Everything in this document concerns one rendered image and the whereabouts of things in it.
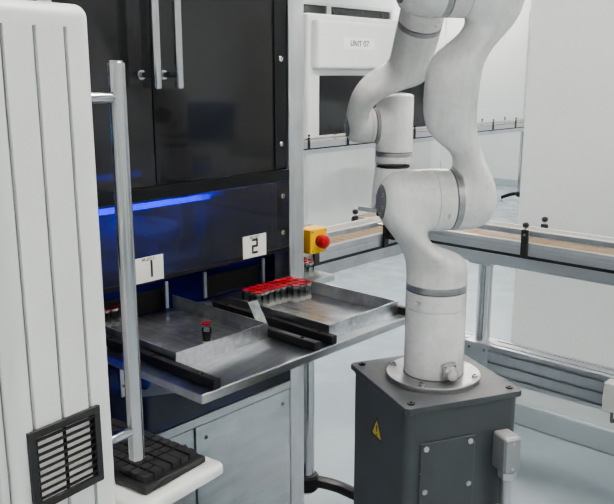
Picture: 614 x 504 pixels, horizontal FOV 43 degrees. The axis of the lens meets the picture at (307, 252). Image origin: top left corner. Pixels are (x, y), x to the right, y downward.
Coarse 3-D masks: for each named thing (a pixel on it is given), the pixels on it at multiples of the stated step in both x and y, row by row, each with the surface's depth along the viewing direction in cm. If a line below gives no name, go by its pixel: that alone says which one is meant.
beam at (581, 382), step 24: (480, 360) 271; (504, 360) 265; (528, 360) 260; (552, 360) 254; (576, 360) 254; (528, 384) 261; (552, 384) 254; (576, 384) 248; (600, 384) 243; (600, 408) 244
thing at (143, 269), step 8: (152, 256) 181; (160, 256) 182; (136, 264) 178; (144, 264) 179; (160, 264) 183; (136, 272) 178; (144, 272) 180; (160, 272) 183; (136, 280) 178; (144, 280) 180; (152, 280) 182
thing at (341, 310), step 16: (320, 288) 209; (336, 288) 205; (240, 304) 193; (288, 304) 201; (304, 304) 201; (320, 304) 201; (336, 304) 201; (352, 304) 201; (368, 304) 198; (384, 304) 195; (288, 320) 182; (304, 320) 179; (320, 320) 188; (336, 320) 188; (352, 320) 180; (368, 320) 184
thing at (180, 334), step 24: (168, 312) 194; (192, 312) 193; (216, 312) 186; (120, 336) 169; (144, 336) 176; (168, 336) 176; (192, 336) 176; (216, 336) 176; (240, 336) 169; (264, 336) 175; (192, 360) 160
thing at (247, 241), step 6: (258, 234) 205; (264, 234) 207; (246, 240) 202; (258, 240) 206; (264, 240) 207; (246, 246) 203; (258, 246) 206; (264, 246) 208; (246, 252) 203; (258, 252) 206; (264, 252) 208; (246, 258) 203
